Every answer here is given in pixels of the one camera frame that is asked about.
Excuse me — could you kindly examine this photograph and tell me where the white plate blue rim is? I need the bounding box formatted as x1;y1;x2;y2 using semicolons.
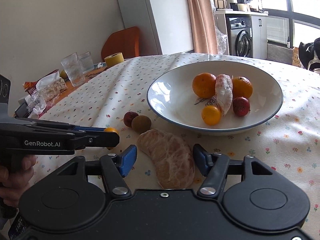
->
146;60;283;136

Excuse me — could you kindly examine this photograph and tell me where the peeled pomelo segment long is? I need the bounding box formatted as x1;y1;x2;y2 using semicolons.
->
215;74;233;116

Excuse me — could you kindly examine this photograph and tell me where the orange wooden chair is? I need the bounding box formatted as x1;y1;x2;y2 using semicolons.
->
101;27;140;59

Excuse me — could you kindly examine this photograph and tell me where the snack package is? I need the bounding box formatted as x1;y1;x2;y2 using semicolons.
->
23;69;67;102

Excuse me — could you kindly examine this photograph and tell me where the crumpled clear plastic bag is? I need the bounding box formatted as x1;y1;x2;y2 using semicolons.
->
215;27;228;55

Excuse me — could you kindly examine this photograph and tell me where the peeled pomelo segment wide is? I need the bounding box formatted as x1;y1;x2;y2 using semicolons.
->
137;129;195;189

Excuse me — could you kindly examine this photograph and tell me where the grey washing machine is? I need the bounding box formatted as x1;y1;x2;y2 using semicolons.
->
226;15;253;57

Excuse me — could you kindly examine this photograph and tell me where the person's left hand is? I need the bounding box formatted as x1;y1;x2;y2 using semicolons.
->
0;155;36;207

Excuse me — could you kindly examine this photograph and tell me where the orange in plate back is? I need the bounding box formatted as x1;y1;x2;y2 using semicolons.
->
232;76;253;99

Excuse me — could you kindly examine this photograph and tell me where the yellow tape roll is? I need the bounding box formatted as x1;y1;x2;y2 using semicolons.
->
104;53;124;68

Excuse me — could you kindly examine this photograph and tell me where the floral white tablecloth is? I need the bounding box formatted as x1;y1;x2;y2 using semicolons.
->
42;53;319;239

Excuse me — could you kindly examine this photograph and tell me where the brown kiwi near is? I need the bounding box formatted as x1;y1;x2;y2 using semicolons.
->
131;115;151;134

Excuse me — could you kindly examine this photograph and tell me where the red plum in plate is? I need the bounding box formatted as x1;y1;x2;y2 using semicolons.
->
233;97;250;117

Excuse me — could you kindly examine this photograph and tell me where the cardboard box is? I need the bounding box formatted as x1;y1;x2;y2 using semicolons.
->
292;47;303;68

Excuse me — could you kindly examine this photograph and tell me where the dark red plum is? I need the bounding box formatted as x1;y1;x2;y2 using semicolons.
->
123;111;139;128

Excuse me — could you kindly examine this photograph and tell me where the white kitchen cabinet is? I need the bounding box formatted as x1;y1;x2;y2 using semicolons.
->
251;15;267;60

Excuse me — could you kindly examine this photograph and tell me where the black clothes pile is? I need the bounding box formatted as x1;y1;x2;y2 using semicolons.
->
298;38;320;74

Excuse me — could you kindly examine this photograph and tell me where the large orange mandarin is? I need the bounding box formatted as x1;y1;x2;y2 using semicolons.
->
192;73;216;99

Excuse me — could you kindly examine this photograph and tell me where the clear drinking glass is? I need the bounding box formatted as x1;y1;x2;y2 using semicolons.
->
61;53;85;87
78;51;94;74

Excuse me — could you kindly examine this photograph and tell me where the pink left curtain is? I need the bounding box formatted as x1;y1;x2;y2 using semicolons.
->
187;0;218;54

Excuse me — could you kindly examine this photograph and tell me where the small orange kumquat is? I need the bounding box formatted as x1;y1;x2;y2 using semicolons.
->
201;105;222;126
104;127;118;134

